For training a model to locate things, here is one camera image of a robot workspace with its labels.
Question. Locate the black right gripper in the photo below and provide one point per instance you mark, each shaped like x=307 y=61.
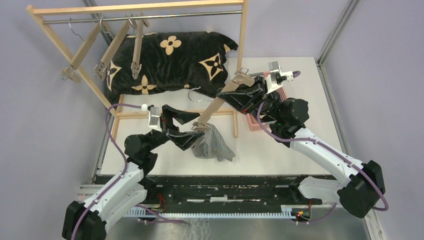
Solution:
x=245 y=97

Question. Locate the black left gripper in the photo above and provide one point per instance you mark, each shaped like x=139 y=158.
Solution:
x=183 y=139

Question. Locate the wooden hanger with grey underwear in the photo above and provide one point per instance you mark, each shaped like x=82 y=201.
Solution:
x=240 y=77

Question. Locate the grey striped underwear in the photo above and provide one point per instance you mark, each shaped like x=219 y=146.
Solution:
x=212 y=146

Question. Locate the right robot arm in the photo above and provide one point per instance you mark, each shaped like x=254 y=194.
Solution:
x=358 y=186

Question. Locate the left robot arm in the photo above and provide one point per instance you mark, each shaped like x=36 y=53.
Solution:
x=92 y=218

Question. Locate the empty wooden clip hanger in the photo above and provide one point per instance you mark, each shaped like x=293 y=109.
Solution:
x=77 y=59

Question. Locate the pink perforated plastic basket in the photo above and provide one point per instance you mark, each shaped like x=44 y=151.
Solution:
x=253 y=124

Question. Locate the black blanket with cream flowers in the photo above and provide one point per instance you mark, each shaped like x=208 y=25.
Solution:
x=170 y=61

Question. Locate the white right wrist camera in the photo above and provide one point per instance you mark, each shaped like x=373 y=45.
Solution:
x=276 y=77

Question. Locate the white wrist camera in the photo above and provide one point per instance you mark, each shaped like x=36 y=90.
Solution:
x=153 y=116
x=276 y=77

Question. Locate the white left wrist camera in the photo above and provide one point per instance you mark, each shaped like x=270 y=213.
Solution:
x=153 y=116

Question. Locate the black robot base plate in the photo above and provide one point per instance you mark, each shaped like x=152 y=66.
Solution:
x=240 y=194

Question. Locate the wooden clothes rack frame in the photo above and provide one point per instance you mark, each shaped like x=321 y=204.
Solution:
x=37 y=15

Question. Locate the white slotted cable duct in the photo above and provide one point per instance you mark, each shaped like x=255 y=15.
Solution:
x=285 y=213

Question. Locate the grey metal corner rail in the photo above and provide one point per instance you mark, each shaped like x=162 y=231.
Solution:
x=327 y=69

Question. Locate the metal clothes rail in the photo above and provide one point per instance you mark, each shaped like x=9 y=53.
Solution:
x=147 y=17

